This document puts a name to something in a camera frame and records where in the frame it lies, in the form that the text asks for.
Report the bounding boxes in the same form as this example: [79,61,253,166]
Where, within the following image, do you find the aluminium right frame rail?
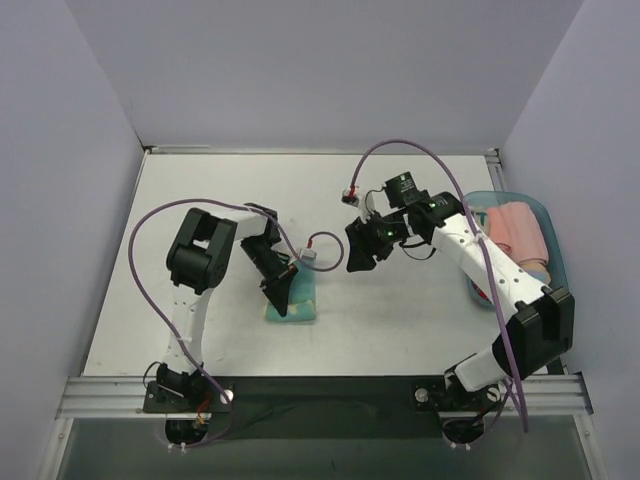
[484,148,508,192]

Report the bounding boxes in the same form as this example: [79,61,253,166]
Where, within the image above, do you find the pink rolled towel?
[487,201,549,265]

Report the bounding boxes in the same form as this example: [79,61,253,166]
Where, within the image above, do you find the aluminium frame rail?
[56,374,594,419]
[484,148,508,192]

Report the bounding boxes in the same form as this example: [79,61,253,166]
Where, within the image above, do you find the yellow teal towel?
[265,261,316,323]

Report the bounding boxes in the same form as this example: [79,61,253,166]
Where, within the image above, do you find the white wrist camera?
[341,186,362,208]
[297,248,317,265]

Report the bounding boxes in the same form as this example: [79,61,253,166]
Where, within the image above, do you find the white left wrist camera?
[297,248,317,265]

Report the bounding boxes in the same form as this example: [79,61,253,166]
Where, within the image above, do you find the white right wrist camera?
[341,186,362,208]

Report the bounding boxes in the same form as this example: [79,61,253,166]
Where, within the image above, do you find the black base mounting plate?
[142,374,506,441]

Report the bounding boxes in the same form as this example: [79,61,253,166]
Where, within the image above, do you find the blue plastic basket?
[466,191,568,288]

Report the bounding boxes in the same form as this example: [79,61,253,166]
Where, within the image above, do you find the peach blue rolled towel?
[520,261,551,285]

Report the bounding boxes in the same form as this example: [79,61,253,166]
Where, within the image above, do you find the red blue patterned towel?
[467,279,493,308]

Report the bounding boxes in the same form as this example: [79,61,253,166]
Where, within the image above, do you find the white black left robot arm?
[156,203,298,412]

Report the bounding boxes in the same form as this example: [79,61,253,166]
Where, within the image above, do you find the white rolled towel blue letters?
[472,209,490,235]

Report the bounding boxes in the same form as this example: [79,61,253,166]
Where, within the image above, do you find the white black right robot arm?
[341,172,575,410]

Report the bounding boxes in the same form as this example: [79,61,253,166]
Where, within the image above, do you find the aluminium front frame rail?
[56,374,594,419]

